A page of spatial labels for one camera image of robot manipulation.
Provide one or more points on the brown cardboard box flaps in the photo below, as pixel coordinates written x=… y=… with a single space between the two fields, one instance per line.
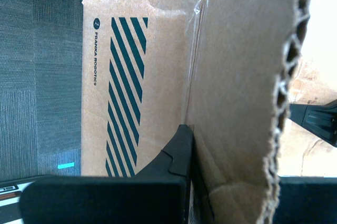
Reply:
x=171 y=76

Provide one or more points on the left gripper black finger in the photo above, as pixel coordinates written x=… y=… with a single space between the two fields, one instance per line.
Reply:
x=308 y=200
x=105 y=200

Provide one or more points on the teal tape strip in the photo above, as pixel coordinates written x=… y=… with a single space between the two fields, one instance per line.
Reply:
x=66 y=166

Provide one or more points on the white robot mobile base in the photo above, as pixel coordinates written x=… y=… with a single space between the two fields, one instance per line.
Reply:
x=10 y=197

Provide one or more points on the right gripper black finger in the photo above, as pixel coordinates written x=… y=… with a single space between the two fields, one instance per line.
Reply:
x=318 y=121

